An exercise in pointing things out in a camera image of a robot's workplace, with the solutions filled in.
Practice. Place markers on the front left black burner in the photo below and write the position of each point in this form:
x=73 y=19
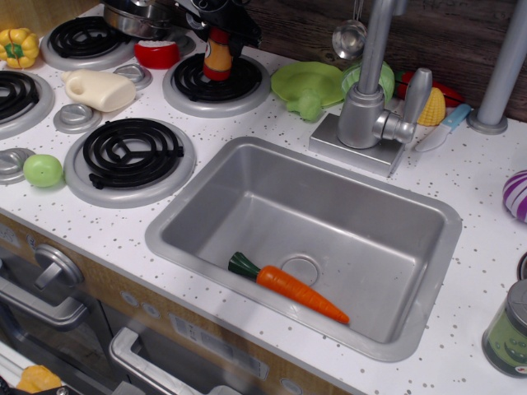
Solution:
x=26 y=100

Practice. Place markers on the cream toy detergent bottle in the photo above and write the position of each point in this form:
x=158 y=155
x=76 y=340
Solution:
x=103 y=91

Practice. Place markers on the hanging steel ladle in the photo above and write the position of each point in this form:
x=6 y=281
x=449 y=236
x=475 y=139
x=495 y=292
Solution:
x=349 y=38

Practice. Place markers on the back right black burner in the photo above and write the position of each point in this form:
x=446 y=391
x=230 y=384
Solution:
x=186 y=88

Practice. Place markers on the black burner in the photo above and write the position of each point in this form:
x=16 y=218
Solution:
x=186 y=88
x=129 y=163
x=86 y=42
x=26 y=100

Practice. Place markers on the silver toy sink basin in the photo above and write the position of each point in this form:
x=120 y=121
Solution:
x=378 y=252

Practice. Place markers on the yellow toy bell pepper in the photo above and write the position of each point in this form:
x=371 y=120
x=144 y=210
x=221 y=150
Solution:
x=19 y=48

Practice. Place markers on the green toy cabbage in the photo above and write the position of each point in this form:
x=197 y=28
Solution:
x=387 y=80

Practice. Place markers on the blue handled toy knife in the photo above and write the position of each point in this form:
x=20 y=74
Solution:
x=438 y=135

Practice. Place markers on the green toy apple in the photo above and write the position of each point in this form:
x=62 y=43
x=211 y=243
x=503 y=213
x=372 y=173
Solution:
x=43 y=171

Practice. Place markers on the grey oven handle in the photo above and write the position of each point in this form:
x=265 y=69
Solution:
x=122 y=354
x=66 y=316

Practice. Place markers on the steel toy pot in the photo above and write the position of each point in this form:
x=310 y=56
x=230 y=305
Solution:
x=141 y=19

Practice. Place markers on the front right black burner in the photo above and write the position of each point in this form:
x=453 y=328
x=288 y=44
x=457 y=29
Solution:
x=129 y=163

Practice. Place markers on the silver stove knob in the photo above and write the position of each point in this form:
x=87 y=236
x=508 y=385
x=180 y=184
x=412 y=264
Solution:
x=137 y=74
x=12 y=162
x=77 y=118

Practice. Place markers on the back left black burner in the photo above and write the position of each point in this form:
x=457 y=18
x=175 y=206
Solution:
x=86 y=42

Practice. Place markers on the silver stove knob middle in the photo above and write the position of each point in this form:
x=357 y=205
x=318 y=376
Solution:
x=77 y=118

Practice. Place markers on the red ketchup bottle toy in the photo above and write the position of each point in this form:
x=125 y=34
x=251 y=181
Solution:
x=217 y=60

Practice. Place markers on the orange toy carrot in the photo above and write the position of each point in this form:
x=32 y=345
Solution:
x=283 y=283

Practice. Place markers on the grey left oven handle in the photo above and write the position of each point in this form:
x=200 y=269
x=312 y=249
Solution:
x=66 y=316

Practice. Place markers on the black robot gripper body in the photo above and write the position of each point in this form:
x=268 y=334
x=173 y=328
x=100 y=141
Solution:
x=229 y=16

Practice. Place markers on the green labelled toy can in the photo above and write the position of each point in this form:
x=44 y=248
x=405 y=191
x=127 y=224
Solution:
x=504 y=341

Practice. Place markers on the grey vertical post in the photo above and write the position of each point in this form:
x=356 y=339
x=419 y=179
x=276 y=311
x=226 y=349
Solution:
x=490 y=117

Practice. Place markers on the red toy pepper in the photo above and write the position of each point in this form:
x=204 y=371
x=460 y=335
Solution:
x=402 y=79

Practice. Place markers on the silver toy faucet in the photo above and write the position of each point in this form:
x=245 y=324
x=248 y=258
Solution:
x=366 y=134

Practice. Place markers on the silver oven dial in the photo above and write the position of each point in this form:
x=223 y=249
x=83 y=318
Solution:
x=57 y=268

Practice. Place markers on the silver stove knob lower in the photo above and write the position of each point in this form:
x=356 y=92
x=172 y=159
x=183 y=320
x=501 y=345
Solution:
x=12 y=162

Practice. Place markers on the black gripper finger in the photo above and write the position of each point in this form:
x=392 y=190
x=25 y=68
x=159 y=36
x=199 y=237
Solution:
x=236 y=45
x=199 y=26

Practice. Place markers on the grey right oven handle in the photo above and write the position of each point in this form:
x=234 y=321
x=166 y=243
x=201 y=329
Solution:
x=122 y=354

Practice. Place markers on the yellow toy at bottom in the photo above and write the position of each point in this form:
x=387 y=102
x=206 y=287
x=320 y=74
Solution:
x=38 y=378

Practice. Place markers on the silver stove knob upper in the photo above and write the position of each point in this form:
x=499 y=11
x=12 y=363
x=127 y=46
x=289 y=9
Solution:
x=137 y=74

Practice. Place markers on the yellow toy corn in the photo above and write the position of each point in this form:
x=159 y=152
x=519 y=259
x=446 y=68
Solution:
x=434 y=110

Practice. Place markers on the purple striped toy onion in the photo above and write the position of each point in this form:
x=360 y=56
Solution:
x=514 y=195

